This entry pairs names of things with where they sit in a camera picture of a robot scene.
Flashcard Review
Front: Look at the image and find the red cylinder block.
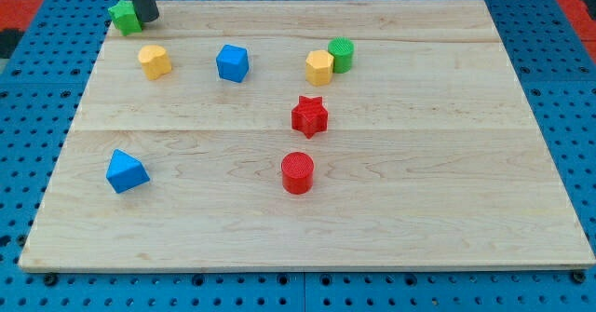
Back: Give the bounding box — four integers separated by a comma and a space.
281, 152, 315, 195

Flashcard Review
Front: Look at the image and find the light wooden board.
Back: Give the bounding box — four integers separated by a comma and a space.
19, 0, 595, 273

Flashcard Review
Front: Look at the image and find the red star block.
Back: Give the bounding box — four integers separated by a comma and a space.
291, 96, 329, 139

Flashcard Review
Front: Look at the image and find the yellow hexagon block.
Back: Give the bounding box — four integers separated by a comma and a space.
305, 49, 334, 86

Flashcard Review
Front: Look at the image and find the blue cube block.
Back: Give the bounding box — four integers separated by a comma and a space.
216, 45, 250, 83

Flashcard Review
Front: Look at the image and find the green cylinder block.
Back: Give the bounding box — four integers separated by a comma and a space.
328, 36, 355, 74

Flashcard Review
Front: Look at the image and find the yellow heart block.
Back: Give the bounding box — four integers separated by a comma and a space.
138, 45, 172, 80

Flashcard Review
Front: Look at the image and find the blue triangle block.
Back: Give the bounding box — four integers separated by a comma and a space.
105, 149, 150, 194

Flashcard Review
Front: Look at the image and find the green star block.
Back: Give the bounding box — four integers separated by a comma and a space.
108, 0, 142, 36

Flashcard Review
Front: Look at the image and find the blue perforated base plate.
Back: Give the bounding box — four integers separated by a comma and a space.
1, 0, 595, 311

